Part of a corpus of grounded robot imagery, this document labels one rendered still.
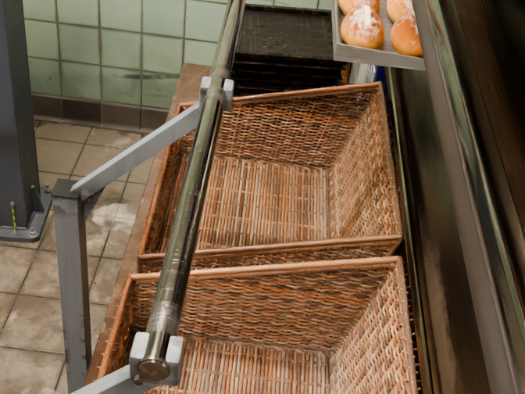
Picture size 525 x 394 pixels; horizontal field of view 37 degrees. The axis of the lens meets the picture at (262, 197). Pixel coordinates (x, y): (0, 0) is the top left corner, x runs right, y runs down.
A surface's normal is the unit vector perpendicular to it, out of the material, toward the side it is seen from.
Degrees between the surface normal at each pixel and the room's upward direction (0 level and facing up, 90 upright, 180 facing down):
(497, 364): 81
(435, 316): 70
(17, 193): 90
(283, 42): 0
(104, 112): 90
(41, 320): 0
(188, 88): 0
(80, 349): 90
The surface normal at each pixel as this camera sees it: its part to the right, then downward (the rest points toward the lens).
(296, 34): 0.11, -0.78
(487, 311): -0.97, -0.24
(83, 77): -0.07, 0.61
